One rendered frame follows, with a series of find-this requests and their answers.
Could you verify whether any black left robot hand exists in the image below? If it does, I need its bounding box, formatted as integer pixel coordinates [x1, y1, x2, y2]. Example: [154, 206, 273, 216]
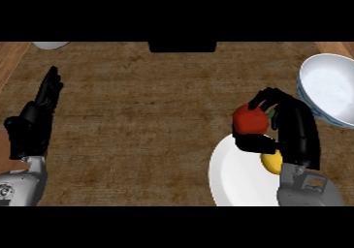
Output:
[3, 65, 65, 161]

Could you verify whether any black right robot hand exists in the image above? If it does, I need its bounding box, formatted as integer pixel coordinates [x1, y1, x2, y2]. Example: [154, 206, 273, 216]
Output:
[233, 86, 323, 171]

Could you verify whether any red bell pepper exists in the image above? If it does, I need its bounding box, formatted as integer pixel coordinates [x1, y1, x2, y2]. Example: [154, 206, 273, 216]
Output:
[231, 104, 277, 136]

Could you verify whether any white bowl with blue rim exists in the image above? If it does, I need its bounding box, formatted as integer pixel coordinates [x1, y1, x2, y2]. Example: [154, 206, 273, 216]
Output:
[295, 52, 354, 130]

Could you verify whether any white plate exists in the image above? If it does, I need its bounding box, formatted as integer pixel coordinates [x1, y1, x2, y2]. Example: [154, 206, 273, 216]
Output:
[207, 133, 283, 207]

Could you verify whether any yellow lemon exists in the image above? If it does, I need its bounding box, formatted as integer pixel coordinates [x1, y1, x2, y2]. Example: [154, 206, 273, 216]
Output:
[259, 148, 284, 176]

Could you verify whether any pale grey round object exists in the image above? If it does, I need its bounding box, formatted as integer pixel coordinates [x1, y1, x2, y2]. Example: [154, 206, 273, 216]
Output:
[31, 42, 70, 50]

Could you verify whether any brown woven placemat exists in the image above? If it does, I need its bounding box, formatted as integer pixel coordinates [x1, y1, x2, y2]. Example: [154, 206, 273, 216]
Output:
[0, 42, 354, 207]

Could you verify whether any black box-shaped object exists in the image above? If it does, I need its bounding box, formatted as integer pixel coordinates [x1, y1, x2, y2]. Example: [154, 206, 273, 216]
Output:
[148, 42, 218, 53]

